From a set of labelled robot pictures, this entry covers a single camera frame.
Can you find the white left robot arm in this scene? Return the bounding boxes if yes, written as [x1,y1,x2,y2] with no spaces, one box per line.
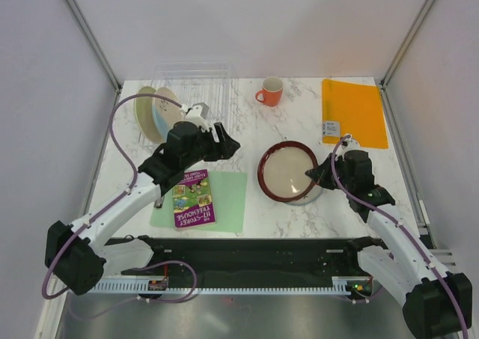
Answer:
[45,121,240,296]

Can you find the aluminium frame post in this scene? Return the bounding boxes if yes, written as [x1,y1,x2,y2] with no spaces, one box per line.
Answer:
[378,0,450,89]
[63,0,122,94]

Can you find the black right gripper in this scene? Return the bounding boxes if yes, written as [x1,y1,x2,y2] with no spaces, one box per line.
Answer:
[308,152,353,192]

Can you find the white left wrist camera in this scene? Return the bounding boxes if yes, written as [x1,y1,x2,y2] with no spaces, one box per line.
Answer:
[180,103,210,132]

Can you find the cream green plate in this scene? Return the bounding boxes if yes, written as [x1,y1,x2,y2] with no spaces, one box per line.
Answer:
[133,86,163,144]

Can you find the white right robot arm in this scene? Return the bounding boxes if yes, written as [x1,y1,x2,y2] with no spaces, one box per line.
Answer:
[305,150,472,338]

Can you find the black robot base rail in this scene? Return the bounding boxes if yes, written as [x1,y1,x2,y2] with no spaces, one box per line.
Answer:
[123,236,366,288]

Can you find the orange plastic folder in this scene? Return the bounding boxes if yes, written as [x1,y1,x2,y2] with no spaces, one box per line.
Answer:
[322,79,388,149]

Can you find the purple treehouse book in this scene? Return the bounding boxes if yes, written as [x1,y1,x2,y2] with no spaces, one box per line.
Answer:
[172,169,216,230]

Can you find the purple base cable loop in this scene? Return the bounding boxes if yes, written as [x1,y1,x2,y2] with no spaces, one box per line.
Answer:
[136,260,200,303]

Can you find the clear wire dish rack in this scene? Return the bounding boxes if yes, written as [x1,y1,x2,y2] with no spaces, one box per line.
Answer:
[138,61,235,149]

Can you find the white slotted cable duct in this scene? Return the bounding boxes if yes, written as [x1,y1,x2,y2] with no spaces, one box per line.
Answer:
[88,276,363,296]

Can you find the blue white floral plate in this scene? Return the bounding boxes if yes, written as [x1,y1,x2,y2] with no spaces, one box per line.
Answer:
[152,97,183,138]

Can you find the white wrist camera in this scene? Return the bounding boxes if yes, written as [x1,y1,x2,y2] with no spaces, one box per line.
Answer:
[180,103,210,132]
[341,134,361,152]

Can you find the orange ceramic mug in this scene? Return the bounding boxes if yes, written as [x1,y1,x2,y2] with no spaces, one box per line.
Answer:
[255,76,284,107]

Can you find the watermelon pattern plate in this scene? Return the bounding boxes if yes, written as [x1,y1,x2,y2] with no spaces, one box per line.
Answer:
[287,185,323,206]

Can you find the green clipboard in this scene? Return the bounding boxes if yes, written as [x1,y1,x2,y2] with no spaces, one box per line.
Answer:
[150,171,247,233]

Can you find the left aluminium frame post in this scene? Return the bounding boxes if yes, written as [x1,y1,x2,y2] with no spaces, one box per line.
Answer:
[63,0,122,94]

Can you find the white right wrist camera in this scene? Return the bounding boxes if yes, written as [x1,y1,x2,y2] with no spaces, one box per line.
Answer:
[341,134,361,152]

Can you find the right aluminium frame post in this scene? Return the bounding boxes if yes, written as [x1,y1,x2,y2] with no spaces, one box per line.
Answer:
[378,0,450,89]

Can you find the dark red rimmed plate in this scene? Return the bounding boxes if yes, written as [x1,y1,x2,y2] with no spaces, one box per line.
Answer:
[257,141,318,204]

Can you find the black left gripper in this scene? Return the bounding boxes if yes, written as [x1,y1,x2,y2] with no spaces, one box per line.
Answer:
[181,122,240,169]

